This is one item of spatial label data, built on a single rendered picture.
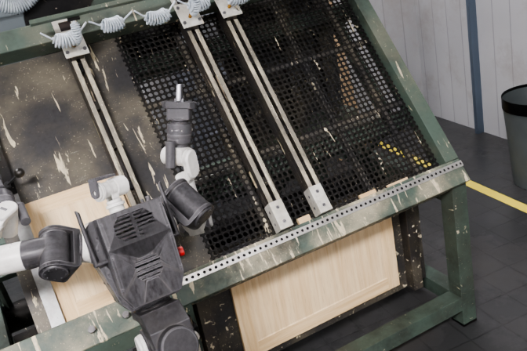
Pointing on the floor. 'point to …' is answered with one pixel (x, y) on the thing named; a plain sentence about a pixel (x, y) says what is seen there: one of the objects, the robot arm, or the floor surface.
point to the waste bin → (517, 131)
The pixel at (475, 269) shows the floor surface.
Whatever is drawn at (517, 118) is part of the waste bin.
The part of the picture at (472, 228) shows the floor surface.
